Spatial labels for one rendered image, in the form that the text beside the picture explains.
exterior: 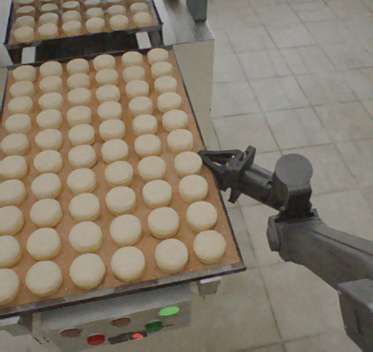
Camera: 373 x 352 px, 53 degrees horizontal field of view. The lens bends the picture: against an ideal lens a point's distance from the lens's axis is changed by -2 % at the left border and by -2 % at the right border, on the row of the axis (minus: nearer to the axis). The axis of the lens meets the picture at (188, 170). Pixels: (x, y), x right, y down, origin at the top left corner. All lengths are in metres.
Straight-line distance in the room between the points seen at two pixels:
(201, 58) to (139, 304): 0.77
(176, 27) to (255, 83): 1.26
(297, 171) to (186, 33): 0.69
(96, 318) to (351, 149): 1.73
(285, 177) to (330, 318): 1.07
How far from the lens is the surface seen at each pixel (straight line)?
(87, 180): 0.67
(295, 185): 0.58
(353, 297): 0.29
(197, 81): 1.22
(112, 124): 0.75
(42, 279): 0.59
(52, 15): 1.15
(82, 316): 0.65
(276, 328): 1.53
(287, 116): 2.20
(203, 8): 1.21
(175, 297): 0.63
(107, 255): 0.61
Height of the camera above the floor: 1.43
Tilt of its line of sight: 51 degrees down
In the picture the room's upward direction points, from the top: straight up
